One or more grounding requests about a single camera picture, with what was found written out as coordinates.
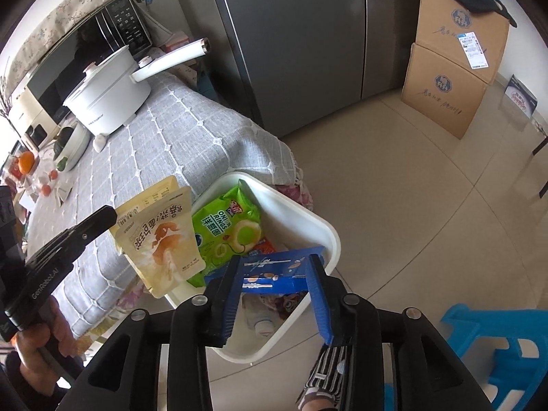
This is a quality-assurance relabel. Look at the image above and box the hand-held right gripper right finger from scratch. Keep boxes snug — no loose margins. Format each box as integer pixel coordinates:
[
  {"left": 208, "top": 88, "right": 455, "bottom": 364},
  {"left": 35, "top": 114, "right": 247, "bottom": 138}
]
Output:
[{"left": 305, "top": 254, "right": 484, "bottom": 411}]

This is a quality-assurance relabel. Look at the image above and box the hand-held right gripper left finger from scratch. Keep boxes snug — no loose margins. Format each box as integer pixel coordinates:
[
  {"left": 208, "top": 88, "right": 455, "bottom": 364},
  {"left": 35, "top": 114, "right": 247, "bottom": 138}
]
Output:
[{"left": 55, "top": 257, "right": 241, "bottom": 411}]

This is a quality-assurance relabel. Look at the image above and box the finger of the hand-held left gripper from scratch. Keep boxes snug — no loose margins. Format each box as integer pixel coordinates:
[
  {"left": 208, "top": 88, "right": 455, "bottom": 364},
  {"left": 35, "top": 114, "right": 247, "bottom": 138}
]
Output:
[{"left": 25, "top": 205, "right": 119, "bottom": 270}]

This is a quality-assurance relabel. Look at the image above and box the long blue biscuit box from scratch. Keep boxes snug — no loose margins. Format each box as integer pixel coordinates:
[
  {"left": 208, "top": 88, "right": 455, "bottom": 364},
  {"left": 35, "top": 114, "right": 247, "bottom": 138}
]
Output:
[{"left": 204, "top": 245, "right": 327, "bottom": 296}]

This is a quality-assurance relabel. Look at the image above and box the green snack packet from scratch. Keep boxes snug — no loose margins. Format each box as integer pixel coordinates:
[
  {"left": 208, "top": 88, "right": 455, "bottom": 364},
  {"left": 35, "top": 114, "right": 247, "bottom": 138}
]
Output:
[{"left": 186, "top": 180, "right": 263, "bottom": 288}]

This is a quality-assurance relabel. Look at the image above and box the yellow white snack pouch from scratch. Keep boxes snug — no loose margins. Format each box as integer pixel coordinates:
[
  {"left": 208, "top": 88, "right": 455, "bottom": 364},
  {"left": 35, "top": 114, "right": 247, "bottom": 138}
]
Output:
[{"left": 109, "top": 175, "right": 207, "bottom": 299}]

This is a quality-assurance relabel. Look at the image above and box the white plastic bin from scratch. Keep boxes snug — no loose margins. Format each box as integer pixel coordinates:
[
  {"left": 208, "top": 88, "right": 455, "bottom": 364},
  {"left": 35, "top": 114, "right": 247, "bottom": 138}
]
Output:
[{"left": 165, "top": 171, "right": 342, "bottom": 364}]

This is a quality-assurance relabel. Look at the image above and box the person's left forearm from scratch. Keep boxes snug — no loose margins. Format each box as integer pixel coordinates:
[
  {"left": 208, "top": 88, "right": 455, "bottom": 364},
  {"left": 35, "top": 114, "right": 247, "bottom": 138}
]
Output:
[{"left": 0, "top": 351, "right": 61, "bottom": 411}]

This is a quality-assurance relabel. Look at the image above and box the person's left hand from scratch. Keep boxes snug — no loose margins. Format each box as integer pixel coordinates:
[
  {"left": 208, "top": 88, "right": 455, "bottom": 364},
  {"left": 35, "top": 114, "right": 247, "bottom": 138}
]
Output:
[{"left": 13, "top": 297, "right": 80, "bottom": 379}]

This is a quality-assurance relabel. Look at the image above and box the dark purple snack packet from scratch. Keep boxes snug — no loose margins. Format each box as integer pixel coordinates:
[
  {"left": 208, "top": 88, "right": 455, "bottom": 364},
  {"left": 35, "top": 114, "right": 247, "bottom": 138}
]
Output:
[{"left": 272, "top": 292, "right": 307, "bottom": 320}]

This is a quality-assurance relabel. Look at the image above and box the clear plastic bottle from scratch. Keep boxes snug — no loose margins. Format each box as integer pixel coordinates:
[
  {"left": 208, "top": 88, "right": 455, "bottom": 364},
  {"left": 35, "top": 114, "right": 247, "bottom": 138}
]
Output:
[{"left": 242, "top": 295, "right": 283, "bottom": 339}]

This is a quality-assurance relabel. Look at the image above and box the person's striped slipper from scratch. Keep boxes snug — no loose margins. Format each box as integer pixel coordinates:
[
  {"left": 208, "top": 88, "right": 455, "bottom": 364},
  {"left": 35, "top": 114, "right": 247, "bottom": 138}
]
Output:
[{"left": 295, "top": 343, "right": 348, "bottom": 411}]

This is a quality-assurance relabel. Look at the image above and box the white bowl with avocado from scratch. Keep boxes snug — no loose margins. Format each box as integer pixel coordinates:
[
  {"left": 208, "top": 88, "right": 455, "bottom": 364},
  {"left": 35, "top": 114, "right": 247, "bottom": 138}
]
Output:
[{"left": 52, "top": 123, "right": 92, "bottom": 173}]

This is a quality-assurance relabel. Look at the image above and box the white toaster oven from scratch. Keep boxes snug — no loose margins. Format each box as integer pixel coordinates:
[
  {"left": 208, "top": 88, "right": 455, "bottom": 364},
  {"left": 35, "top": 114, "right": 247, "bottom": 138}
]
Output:
[{"left": 8, "top": 86, "right": 61, "bottom": 148}]

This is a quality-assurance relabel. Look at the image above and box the white electric cooking pot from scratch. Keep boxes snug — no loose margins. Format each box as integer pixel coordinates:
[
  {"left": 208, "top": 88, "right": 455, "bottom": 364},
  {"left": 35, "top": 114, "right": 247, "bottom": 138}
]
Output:
[{"left": 63, "top": 38, "right": 211, "bottom": 137}]

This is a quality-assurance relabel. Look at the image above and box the grey checked tablecloth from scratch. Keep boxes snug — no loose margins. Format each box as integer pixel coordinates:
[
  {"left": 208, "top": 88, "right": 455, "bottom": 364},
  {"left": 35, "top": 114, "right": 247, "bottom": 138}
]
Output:
[{"left": 23, "top": 71, "right": 302, "bottom": 339}]

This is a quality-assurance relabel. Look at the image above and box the blue plastic stool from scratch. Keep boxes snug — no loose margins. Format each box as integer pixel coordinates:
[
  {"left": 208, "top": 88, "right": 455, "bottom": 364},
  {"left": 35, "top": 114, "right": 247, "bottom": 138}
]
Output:
[{"left": 383, "top": 303, "right": 548, "bottom": 411}]

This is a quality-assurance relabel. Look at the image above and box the black microwave oven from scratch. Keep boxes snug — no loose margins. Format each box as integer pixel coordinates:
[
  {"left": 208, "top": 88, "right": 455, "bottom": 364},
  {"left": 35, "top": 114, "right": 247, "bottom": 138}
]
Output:
[{"left": 26, "top": 0, "right": 154, "bottom": 123}]

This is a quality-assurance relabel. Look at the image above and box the beige small box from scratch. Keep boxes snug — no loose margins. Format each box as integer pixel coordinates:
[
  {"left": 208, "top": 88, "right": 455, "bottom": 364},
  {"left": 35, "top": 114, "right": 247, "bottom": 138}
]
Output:
[{"left": 177, "top": 62, "right": 202, "bottom": 90}]

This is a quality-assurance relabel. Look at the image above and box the blue plastic container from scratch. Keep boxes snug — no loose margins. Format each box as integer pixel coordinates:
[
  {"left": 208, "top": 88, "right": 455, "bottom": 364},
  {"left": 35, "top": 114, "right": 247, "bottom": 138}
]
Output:
[{"left": 198, "top": 72, "right": 221, "bottom": 101}]

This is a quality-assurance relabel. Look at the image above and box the small orange white box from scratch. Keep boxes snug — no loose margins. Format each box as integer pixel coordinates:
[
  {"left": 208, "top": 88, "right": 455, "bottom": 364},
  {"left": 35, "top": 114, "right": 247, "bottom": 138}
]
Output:
[{"left": 165, "top": 32, "right": 191, "bottom": 54}]

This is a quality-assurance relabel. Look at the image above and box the floral dust cover cloth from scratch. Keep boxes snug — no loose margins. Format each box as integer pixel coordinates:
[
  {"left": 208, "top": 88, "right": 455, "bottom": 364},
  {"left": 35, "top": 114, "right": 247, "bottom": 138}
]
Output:
[{"left": 4, "top": 0, "right": 148, "bottom": 97}]

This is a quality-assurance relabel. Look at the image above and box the low brown cardboard box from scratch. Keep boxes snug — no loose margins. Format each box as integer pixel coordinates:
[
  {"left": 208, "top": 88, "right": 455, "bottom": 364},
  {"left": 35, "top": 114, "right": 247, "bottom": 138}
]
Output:
[{"left": 401, "top": 42, "right": 489, "bottom": 140}]

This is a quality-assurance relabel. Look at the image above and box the grey refrigerator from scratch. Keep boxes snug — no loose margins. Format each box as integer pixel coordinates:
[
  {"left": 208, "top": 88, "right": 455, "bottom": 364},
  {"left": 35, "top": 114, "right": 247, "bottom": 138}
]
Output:
[{"left": 165, "top": 0, "right": 422, "bottom": 140}]

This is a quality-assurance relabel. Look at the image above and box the dark furniture leg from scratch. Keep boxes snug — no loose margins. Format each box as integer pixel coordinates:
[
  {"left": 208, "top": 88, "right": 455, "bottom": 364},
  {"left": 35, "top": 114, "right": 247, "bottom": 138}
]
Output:
[{"left": 532, "top": 120, "right": 548, "bottom": 200}]

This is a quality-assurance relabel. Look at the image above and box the purple blue printed box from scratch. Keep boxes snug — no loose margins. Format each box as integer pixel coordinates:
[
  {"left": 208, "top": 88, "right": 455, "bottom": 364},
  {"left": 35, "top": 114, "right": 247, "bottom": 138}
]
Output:
[{"left": 504, "top": 75, "right": 539, "bottom": 117}]

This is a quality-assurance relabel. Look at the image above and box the tall brown cardboard box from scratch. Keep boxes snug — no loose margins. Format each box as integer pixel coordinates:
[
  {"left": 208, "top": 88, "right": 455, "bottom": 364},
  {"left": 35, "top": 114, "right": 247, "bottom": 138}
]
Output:
[{"left": 413, "top": 0, "right": 511, "bottom": 86}]

